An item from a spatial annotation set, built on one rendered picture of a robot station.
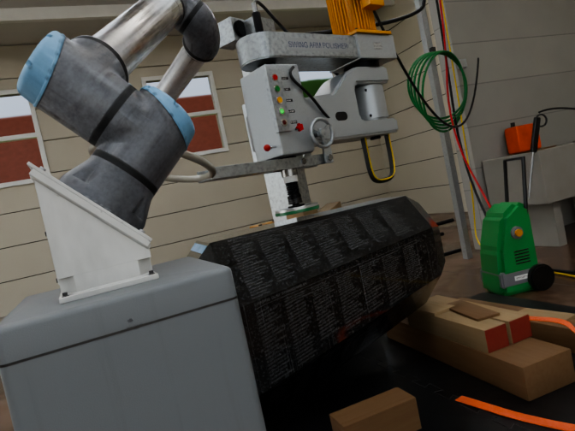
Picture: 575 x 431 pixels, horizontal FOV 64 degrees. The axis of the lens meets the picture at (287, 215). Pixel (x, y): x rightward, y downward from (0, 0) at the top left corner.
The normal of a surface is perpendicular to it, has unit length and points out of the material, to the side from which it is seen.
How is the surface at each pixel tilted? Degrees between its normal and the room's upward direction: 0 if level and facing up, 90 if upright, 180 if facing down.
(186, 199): 90
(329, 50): 90
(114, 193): 80
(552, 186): 90
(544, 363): 90
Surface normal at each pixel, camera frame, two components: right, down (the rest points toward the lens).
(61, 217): 0.41, -0.04
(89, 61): 0.63, -0.53
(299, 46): 0.59, -0.08
